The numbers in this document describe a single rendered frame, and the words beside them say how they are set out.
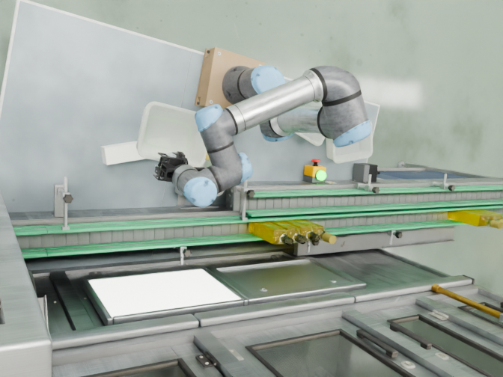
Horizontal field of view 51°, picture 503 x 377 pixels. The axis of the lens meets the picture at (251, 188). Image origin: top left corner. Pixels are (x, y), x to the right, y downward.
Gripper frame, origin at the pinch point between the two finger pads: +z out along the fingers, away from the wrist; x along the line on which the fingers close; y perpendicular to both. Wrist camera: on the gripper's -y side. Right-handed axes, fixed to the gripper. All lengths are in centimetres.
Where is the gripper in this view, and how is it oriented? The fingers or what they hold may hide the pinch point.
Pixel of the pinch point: (169, 159)
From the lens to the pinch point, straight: 165.4
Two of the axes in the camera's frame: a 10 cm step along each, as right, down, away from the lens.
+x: -2.5, 9.4, 2.2
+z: -4.4, -3.1, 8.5
